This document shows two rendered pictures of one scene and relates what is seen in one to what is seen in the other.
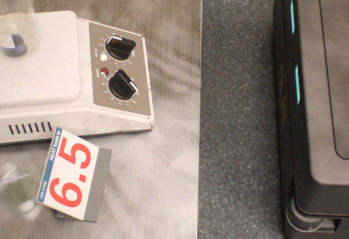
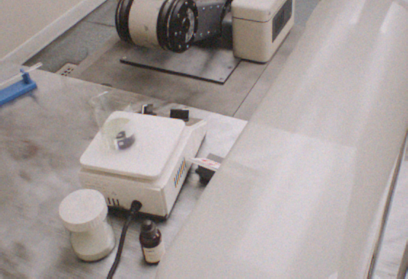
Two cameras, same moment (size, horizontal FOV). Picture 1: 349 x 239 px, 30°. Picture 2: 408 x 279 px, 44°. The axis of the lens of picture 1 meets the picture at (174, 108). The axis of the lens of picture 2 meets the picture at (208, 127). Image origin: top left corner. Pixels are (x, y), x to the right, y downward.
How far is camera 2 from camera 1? 0.61 m
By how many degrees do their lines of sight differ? 43
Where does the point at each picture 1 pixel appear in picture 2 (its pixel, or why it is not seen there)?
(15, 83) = (156, 148)
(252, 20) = not seen: hidden behind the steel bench
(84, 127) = (193, 149)
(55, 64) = (153, 127)
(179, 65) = (165, 110)
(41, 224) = not seen: hidden behind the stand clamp
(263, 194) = not seen: hidden behind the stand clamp
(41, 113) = (181, 151)
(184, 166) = (239, 124)
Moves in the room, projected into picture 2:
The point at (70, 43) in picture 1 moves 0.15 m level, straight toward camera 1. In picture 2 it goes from (140, 116) to (240, 123)
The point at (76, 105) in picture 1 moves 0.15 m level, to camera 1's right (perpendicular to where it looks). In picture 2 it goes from (186, 132) to (226, 77)
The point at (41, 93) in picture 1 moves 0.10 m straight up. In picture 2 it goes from (173, 138) to (164, 79)
